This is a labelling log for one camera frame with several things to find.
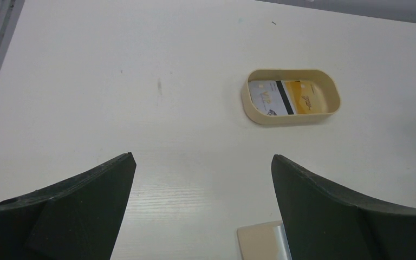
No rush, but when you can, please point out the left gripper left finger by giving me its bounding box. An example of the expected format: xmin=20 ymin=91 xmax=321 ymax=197
xmin=0 ymin=153 xmax=137 ymax=259

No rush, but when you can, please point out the oval wooden tray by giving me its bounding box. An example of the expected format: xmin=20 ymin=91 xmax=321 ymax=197
xmin=240 ymin=69 xmax=341 ymax=126

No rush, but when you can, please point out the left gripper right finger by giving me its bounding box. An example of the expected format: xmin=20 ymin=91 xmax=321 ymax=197
xmin=271 ymin=155 xmax=416 ymax=259

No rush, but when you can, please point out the beige leather card holder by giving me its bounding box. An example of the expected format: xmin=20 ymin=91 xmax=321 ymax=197
xmin=237 ymin=221 xmax=292 ymax=260

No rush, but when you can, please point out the gold VIP card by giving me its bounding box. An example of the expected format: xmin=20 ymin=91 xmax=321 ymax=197
xmin=284 ymin=81 xmax=323 ymax=114

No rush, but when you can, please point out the silver VIP card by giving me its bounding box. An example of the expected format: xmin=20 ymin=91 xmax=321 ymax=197
xmin=248 ymin=81 xmax=283 ymax=116

